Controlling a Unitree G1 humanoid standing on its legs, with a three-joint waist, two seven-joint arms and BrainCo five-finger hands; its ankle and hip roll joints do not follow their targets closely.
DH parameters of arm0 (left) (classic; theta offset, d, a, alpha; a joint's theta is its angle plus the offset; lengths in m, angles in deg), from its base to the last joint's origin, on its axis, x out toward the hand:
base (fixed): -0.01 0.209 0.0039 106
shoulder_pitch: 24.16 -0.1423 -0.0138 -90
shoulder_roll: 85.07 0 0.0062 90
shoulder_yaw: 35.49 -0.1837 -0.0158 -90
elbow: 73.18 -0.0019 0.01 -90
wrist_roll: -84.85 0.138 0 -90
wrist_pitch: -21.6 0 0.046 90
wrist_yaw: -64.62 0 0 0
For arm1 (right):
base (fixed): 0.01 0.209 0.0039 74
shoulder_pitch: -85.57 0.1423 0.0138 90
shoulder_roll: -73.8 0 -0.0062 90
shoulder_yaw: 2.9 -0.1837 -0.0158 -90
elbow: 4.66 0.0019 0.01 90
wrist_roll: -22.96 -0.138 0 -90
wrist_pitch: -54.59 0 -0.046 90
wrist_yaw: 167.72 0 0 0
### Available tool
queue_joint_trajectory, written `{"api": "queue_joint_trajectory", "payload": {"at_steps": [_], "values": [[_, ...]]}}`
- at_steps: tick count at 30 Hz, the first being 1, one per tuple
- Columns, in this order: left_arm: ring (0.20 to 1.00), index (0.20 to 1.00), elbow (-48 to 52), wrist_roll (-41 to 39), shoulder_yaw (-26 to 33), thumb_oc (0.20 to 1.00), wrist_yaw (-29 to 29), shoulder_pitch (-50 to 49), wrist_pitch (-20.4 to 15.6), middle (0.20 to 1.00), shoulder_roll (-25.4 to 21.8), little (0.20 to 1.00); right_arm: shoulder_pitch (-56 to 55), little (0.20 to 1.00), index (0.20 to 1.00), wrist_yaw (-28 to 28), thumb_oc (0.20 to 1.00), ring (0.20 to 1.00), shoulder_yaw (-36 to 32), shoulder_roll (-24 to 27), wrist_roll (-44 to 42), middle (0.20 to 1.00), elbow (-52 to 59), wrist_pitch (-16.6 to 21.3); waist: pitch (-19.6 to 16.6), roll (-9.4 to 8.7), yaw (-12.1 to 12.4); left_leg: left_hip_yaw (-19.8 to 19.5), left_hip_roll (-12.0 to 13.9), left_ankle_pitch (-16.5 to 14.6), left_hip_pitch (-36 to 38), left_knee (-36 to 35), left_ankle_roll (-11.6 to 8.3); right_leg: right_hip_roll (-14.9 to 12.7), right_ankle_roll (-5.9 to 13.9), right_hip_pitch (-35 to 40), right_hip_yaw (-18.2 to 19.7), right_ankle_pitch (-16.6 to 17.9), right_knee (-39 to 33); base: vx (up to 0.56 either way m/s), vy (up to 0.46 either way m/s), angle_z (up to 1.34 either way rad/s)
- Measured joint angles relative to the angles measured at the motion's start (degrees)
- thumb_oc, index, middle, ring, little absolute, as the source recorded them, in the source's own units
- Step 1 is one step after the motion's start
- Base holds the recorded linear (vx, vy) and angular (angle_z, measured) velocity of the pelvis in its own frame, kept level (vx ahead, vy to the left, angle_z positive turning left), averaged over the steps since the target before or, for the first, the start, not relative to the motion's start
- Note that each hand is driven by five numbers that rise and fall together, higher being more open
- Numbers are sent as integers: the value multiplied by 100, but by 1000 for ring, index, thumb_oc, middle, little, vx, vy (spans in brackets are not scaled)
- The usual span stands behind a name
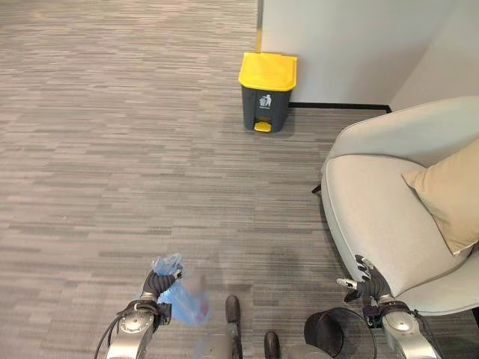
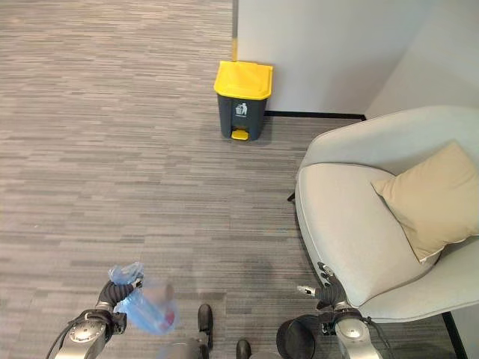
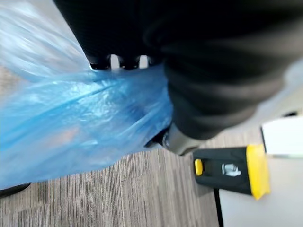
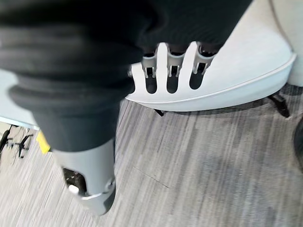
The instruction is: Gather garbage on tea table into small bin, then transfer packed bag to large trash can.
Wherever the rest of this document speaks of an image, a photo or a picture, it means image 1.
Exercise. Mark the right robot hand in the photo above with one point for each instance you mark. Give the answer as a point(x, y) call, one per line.
point(368, 281)

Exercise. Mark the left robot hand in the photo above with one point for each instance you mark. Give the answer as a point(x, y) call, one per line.
point(155, 283)

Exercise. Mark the blue plastic garbage bag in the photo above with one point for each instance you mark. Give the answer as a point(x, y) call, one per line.
point(185, 295)

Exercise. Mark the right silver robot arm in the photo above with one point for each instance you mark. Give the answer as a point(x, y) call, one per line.
point(404, 331)

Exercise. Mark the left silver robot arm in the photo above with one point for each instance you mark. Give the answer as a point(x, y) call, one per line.
point(129, 331)

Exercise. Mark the small black round bin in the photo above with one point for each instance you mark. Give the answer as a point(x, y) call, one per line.
point(325, 331)

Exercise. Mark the grey pedal bin yellow lid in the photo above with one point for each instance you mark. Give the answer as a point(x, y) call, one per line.
point(266, 91)

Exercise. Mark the light grey armchair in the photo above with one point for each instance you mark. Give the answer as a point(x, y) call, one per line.
point(393, 209)

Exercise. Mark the left robot leg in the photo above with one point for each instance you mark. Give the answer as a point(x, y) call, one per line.
point(234, 329)

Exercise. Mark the robot leg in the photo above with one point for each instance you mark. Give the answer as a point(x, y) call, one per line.
point(288, 348)
point(234, 329)

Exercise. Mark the right robot leg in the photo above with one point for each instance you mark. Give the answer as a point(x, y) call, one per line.
point(288, 348)

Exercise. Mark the beige cushion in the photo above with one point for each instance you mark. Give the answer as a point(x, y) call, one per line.
point(447, 194)

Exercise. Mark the black skirting strip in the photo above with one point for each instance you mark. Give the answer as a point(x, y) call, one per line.
point(338, 106)

